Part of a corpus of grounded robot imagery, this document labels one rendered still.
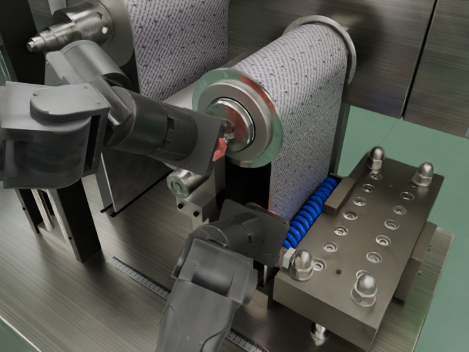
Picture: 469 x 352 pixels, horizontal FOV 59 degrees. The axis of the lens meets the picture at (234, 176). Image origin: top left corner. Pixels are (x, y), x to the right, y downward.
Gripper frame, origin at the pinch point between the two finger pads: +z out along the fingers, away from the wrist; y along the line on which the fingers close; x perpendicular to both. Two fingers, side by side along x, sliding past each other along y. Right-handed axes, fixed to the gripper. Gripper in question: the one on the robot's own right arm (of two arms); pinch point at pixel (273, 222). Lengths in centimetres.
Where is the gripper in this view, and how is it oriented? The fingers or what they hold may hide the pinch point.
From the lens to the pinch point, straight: 67.2
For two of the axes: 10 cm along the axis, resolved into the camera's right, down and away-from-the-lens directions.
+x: 2.8, -9.3, -2.2
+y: 8.3, 3.5, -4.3
